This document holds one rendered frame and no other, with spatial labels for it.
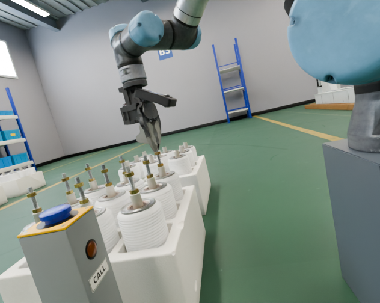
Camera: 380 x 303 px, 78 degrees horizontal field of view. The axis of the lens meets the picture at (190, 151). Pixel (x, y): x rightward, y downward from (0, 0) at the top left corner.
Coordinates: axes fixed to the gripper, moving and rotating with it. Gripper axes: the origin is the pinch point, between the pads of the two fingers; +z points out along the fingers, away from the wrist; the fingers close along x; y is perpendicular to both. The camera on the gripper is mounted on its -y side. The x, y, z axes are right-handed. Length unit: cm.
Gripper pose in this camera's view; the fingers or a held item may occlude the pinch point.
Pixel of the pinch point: (157, 146)
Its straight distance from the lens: 72.1
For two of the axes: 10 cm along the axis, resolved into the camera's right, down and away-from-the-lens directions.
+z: 2.3, 9.6, 1.5
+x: -3.8, 2.3, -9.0
